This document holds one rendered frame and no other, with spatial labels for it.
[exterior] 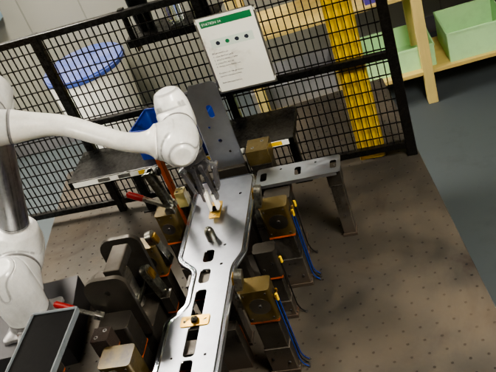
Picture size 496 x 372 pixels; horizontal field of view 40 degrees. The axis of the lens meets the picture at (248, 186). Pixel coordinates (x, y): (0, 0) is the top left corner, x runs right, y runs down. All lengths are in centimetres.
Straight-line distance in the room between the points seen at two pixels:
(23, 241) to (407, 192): 137
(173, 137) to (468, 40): 275
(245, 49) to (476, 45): 210
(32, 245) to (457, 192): 215
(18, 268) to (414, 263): 128
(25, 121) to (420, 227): 132
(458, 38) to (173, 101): 259
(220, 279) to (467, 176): 204
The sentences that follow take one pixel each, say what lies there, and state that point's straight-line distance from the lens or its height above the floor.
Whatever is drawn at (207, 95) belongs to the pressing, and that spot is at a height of 129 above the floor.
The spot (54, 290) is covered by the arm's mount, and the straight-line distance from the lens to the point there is 262.
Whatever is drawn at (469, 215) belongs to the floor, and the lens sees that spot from 352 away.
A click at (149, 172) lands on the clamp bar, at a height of 120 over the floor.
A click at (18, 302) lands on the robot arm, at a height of 97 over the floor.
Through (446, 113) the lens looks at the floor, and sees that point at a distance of 430.
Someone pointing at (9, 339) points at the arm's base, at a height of 83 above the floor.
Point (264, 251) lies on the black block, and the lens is 205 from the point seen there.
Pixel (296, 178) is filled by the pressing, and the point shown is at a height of 100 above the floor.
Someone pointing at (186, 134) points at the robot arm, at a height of 142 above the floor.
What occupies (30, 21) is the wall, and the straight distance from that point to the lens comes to 517.
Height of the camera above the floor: 228
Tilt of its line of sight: 34 degrees down
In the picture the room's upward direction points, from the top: 21 degrees counter-clockwise
